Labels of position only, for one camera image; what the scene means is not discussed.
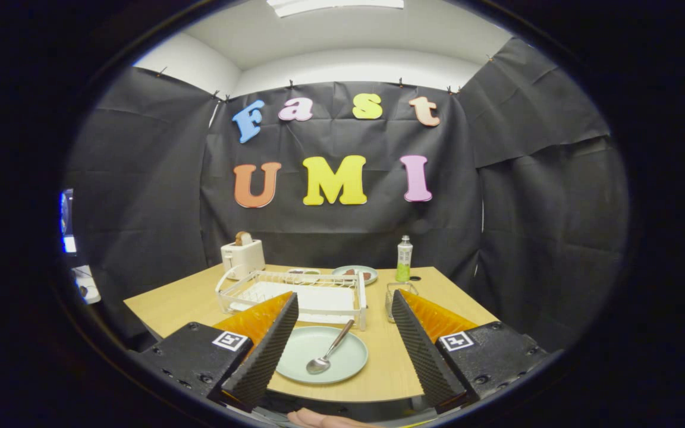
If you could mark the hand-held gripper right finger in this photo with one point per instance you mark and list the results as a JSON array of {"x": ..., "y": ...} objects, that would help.
[{"x": 429, "y": 359}]

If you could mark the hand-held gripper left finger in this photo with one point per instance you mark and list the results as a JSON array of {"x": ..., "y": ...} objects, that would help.
[{"x": 264, "y": 359}]

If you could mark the light green plate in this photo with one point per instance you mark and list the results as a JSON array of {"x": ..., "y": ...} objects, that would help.
[{"x": 345, "y": 356}]

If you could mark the brown bread slice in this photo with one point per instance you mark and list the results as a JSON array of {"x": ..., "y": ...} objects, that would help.
[{"x": 243, "y": 238}]

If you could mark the blue lit screen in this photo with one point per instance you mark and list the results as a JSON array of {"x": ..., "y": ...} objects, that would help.
[{"x": 68, "y": 232}]

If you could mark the black backdrop cloth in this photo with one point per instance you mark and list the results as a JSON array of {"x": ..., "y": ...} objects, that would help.
[{"x": 342, "y": 238}]

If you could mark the white toaster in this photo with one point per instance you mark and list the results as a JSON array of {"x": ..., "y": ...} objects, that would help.
[{"x": 242, "y": 258}]

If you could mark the white divided snack tray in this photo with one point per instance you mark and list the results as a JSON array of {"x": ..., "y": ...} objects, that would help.
[{"x": 304, "y": 271}]

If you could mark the green plate with meat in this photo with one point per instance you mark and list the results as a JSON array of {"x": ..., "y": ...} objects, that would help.
[{"x": 339, "y": 272}]

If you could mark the white ceiling light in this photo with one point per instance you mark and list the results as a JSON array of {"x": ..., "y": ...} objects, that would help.
[{"x": 336, "y": 5}]

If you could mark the green and white bottle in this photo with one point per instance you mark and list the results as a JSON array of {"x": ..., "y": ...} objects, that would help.
[{"x": 404, "y": 258}]

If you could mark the white device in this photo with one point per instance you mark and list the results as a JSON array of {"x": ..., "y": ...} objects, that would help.
[{"x": 85, "y": 285}]

